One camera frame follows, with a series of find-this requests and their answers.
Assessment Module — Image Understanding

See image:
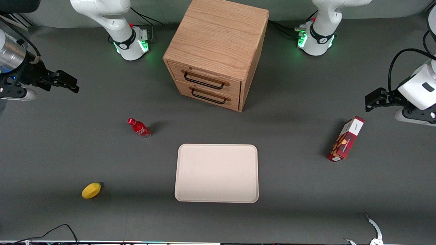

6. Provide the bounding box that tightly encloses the black metal drawer handle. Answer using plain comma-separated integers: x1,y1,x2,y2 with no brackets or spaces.
181,70,230,90
189,87,232,105

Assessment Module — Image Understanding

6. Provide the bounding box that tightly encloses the black arm base cable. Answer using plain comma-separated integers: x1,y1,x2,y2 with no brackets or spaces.
268,10,319,40
130,6,164,43

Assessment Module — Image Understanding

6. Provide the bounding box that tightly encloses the black left arm base cable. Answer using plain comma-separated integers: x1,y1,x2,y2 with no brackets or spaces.
268,10,319,40

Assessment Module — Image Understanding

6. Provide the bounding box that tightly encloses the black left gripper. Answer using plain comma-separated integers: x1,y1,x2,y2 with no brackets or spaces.
365,87,409,112

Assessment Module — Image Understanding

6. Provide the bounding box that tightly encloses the red coke bottle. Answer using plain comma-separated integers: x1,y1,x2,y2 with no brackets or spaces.
127,118,152,139

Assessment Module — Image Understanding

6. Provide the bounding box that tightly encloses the white serrated strip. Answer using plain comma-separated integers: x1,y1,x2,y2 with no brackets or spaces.
364,213,384,245

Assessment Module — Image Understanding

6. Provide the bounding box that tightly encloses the yellow lemon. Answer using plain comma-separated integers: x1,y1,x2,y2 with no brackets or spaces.
81,182,102,199

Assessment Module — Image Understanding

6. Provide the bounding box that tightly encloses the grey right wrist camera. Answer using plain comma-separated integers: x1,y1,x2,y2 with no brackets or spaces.
0,87,36,102

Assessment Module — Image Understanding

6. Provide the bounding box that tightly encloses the thin black table cable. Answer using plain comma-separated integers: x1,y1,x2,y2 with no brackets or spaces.
10,224,79,245

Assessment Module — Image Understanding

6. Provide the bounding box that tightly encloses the red plaid shortbread box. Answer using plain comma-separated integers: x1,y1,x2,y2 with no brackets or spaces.
327,116,365,163

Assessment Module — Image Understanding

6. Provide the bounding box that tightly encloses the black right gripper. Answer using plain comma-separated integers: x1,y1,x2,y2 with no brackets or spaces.
0,61,80,94

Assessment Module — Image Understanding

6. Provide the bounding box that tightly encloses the wooden drawer cabinet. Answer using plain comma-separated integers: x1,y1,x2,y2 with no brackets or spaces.
163,0,270,112

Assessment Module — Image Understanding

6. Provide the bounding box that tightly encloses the black right arm base cable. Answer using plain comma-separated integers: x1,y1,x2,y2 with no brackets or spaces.
130,6,164,43

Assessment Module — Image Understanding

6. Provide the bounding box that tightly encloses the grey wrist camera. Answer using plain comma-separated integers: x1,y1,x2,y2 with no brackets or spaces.
395,107,436,127
0,87,36,102

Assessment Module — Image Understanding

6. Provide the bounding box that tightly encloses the black rounded housing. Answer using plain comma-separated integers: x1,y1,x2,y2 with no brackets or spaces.
0,0,41,14

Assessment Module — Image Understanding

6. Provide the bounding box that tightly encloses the beige rectangular tray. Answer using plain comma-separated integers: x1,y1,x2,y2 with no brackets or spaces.
174,144,259,203

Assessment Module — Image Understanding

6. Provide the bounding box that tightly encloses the wooden drawer front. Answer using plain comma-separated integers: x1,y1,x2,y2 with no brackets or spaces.
168,62,242,99
176,80,240,111

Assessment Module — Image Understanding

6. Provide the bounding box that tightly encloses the black left arm loop cable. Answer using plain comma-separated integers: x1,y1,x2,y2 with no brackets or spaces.
388,30,436,93

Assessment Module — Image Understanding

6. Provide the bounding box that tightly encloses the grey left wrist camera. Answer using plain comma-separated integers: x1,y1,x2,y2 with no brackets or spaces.
395,107,436,127

